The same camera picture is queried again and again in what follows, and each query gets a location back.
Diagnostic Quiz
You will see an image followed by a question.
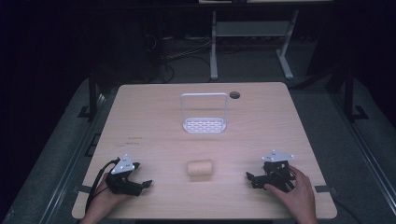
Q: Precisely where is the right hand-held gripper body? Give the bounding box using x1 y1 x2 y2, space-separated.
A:
253 149 297 193

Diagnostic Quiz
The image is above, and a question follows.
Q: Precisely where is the aluminium floor rail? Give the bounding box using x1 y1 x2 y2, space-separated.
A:
329 92 396 216
38 92 117 224

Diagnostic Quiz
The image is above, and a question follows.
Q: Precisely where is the white metal desk frame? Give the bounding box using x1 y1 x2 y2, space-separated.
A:
209 8 301 81

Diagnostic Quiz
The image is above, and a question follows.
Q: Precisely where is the black floor cable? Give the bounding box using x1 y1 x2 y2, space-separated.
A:
333 198 362 224

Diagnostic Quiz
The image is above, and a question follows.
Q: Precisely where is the black metal stand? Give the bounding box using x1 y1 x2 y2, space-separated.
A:
342 64 370 123
78 69 107 121

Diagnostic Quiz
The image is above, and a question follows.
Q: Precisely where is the person's left hand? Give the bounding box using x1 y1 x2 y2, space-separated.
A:
88 181 133 217

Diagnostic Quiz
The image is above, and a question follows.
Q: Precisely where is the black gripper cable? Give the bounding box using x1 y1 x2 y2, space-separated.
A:
84 158 121 216

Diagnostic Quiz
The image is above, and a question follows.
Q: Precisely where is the bundle of floor cables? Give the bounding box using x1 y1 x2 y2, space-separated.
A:
141 33 213 84

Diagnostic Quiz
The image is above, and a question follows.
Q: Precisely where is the beige cork roll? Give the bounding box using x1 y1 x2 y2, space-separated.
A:
187 159 215 177

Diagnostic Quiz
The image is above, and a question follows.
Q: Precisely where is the grey tape strip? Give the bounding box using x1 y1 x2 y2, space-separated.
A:
314 184 339 194
75 184 93 194

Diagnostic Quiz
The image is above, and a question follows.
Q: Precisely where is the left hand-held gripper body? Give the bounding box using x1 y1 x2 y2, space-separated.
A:
105 153 144 197

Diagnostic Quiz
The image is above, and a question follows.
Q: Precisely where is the white perforated rack with handle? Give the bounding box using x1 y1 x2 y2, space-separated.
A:
180 92 229 134

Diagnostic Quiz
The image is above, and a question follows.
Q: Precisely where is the person's right hand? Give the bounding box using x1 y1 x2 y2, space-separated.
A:
263 165 316 218

